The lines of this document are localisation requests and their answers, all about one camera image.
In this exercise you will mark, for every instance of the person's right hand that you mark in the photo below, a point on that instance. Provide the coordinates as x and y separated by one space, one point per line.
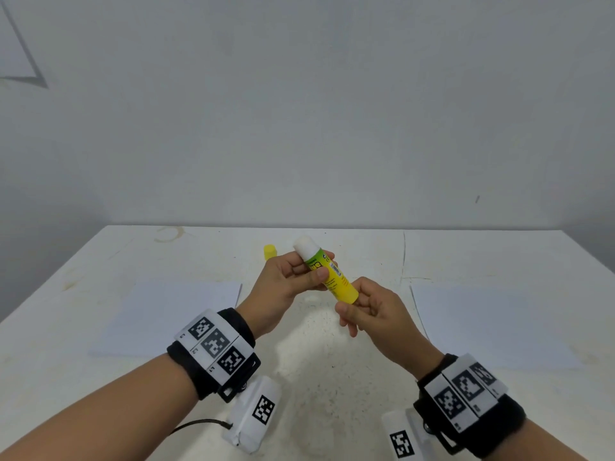
389 321

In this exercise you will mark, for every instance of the person's left hand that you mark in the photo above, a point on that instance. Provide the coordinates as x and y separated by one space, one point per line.
279 288

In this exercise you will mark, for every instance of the yellow glue cap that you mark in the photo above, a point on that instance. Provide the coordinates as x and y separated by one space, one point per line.
270 251

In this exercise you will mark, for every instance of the yellow glue stick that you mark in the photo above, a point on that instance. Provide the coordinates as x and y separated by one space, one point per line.
338 280

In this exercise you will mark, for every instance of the stack of white paper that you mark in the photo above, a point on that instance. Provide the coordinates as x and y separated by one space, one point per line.
163 317
495 326

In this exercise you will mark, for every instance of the person's left forearm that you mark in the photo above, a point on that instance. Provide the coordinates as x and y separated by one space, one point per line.
96 417

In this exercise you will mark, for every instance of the black marker wristband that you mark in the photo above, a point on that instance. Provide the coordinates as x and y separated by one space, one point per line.
469 403
213 352

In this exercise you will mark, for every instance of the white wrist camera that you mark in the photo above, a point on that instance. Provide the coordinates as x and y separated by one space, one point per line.
405 439
255 413

